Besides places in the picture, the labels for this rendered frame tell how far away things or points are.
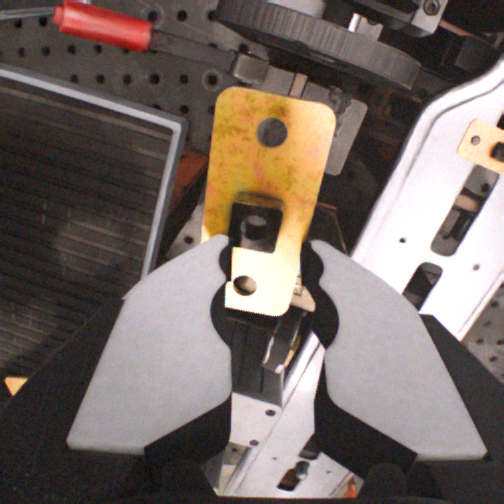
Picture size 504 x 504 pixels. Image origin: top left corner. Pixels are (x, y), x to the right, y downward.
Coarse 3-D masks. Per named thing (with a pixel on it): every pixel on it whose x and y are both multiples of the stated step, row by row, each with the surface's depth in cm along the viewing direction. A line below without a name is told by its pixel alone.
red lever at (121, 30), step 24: (72, 0) 19; (72, 24) 20; (96, 24) 20; (120, 24) 21; (144, 24) 21; (144, 48) 22; (168, 48) 23; (192, 48) 24; (216, 48) 25; (240, 72) 25; (264, 72) 26
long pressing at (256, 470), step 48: (432, 96) 34; (480, 96) 33; (432, 144) 35; (384, 192) 38; (432, 192) 38; (384, 240) 40; (432, 240) 40; (480, 240) 39; (432, 288) 43; (480, 288) 42; (288, 384) 50; (288, 432) 55; (240, 480) 62; (336, 480) 60
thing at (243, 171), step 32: (224, 96) 12; (256, 96) 12; (288, 96) 12; (224, 128) 12; (256, 128) 12; (288, 128) 12; (320, 128) 12; (224, 160) 13; (256, 160) 13; (288, 160) 12; (320, 160) 12; (224, 192) 13; (256, 192) 13; (288, 192) 13; (224, 224) 14; (288, 224) 14; (256, 256) 14; (288, 256) 14; (256, 288) 15; (288, 288) 15
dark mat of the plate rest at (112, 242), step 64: (0, 128) 22; (64, 128) 22; (128, 128) 21; (0, 192) 24; (64, 192) 24; (128, 192) 23; (0, 256) 26; (64, 256) 26; (128, 256) 25; (0, 320) 29; (64, 320) 28; (0, 384) 33
